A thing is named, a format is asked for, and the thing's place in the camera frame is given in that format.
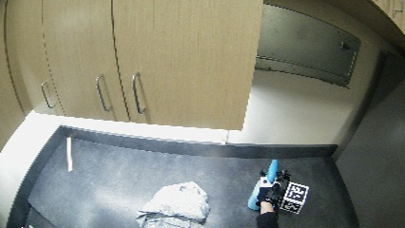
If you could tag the white strip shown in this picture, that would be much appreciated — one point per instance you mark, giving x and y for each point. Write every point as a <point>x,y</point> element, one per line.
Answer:
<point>70,155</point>

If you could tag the blue plastic bottle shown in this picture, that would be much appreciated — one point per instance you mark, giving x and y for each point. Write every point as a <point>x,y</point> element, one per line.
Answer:
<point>274,167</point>

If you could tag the wide wooden cabinet door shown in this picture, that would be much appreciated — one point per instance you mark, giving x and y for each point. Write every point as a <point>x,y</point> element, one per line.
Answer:
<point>190,60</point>

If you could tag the wooden cabinet door at edge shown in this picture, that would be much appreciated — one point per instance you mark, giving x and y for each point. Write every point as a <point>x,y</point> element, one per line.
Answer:
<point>27,53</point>

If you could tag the crumpled grey cloth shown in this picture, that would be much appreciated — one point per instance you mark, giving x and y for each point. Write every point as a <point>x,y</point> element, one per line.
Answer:
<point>179,202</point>

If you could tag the white marker cube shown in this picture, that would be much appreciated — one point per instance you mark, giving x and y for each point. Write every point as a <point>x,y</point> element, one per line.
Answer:
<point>295,197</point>

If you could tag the black counter backsplash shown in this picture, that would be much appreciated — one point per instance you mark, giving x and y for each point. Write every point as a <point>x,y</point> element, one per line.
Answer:
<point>190,146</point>

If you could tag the wooden cabinet with rounded edge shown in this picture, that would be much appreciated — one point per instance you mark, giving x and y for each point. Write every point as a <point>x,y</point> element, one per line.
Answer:
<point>392,12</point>

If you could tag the narrow wooden cabinet door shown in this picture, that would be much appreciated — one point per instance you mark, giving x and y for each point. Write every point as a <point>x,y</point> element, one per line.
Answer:
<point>78,57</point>

